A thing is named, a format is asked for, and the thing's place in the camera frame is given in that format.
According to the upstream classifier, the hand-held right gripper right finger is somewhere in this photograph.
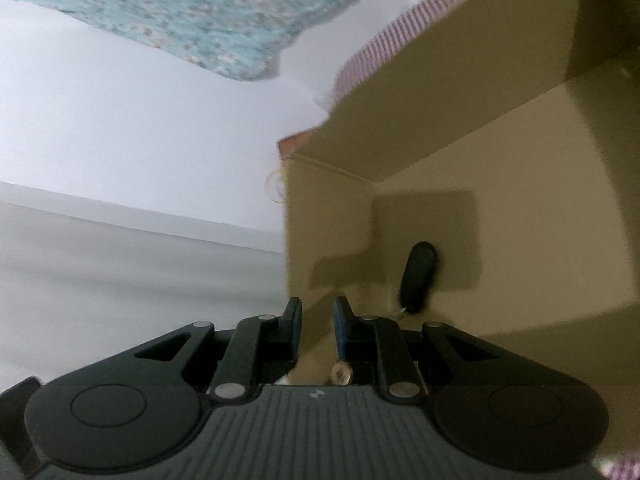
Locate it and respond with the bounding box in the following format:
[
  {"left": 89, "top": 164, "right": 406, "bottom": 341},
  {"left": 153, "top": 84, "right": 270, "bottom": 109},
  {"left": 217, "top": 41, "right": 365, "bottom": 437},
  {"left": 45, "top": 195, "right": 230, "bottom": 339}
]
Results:
[{"left": 332, "top": 296, "right": 501, "bottom": 403}]

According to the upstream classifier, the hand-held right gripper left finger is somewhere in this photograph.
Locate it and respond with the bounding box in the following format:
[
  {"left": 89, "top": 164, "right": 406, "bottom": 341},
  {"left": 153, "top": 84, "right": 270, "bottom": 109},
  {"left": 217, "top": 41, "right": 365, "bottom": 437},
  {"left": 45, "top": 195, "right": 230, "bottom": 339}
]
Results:
[{"left": 132, "top": 296, "right": 304, "bottom": 403}]

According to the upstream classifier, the brown cardboard box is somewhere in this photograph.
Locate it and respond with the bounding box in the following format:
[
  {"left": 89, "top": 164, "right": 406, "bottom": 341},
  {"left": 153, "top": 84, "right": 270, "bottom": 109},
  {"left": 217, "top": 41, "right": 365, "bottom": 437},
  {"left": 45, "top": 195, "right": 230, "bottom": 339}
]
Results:
[{"left": 277, "top": 0, "right": 640, "bottom": 461}]

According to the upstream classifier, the small gold round object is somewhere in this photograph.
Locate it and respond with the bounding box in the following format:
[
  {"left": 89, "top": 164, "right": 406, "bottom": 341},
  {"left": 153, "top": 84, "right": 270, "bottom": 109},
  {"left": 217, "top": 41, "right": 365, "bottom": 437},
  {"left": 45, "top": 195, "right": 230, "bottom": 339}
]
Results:
[{"left": 330, "top": 360, "right": 354, "bottom": 387}]

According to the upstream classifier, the black key fob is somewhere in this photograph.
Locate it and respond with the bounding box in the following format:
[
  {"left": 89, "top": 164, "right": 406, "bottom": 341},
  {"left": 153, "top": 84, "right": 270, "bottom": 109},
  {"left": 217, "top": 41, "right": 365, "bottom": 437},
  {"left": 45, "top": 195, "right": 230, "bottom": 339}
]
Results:
[{"left": 398, "top": 241, "right": 442, "bottom": 317}]

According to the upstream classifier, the pink checkered tablecloth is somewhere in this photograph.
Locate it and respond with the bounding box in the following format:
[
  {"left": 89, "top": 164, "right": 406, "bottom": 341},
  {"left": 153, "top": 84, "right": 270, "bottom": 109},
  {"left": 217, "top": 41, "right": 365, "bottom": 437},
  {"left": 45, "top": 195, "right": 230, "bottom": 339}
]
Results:
[{"left": 332, "top": 0, "right": 532, "bottom": 107}]

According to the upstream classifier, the teal floral curtain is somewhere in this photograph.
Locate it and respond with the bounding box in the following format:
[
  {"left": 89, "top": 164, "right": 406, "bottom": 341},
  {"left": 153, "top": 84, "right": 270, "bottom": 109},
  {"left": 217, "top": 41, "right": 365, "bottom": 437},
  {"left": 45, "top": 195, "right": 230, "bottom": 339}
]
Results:
[{"left": 9, "top": 0, "right": 437, "bottom": 82}]

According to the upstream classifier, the thin clear ring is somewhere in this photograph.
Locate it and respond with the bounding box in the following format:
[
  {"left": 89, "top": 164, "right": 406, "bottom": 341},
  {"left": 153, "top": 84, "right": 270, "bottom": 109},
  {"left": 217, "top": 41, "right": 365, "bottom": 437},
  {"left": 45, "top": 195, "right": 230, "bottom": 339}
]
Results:
[{"left": 264, "top": 168, "right": 289, "bottom": 205}]

